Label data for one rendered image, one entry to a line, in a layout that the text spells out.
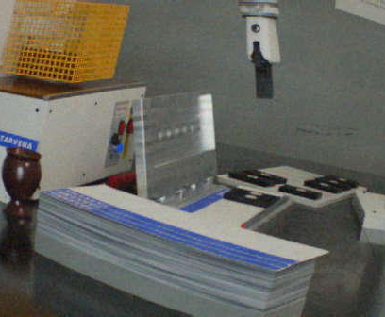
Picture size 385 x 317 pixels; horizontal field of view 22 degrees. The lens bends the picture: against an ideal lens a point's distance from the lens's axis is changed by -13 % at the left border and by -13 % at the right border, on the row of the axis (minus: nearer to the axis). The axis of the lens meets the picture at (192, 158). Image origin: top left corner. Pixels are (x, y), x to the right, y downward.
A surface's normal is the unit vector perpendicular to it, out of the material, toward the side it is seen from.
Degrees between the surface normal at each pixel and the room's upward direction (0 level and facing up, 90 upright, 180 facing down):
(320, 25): 90
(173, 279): 90
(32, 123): 90
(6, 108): 90
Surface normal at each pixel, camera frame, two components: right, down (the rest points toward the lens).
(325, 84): -0.04, 0.14
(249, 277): -0.54, 0.03
